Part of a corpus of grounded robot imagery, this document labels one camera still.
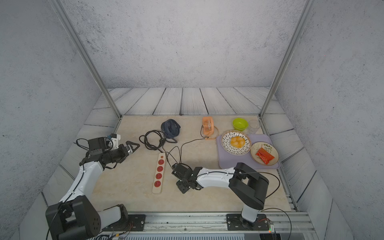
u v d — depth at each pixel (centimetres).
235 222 73
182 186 76
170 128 101
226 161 96
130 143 76
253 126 106
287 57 87
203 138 104
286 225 72
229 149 99
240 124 114
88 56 88
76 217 40
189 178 64
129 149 74
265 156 94
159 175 87
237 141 100
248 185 45
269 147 99
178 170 66
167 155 97
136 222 73
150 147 101
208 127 102
